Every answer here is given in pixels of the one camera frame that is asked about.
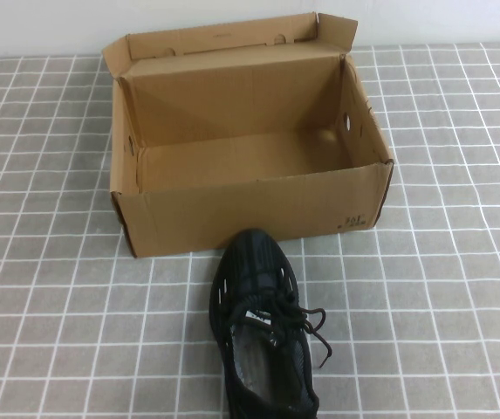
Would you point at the black knit sneaker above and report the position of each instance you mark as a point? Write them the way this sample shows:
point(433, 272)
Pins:
point(254, 262)

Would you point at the brown cardboard shoe box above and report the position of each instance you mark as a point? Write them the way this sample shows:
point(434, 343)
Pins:
point(232, 209)

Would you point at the grey white-checked tablecloth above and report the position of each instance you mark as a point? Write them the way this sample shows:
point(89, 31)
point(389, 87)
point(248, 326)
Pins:
point(57, 305)

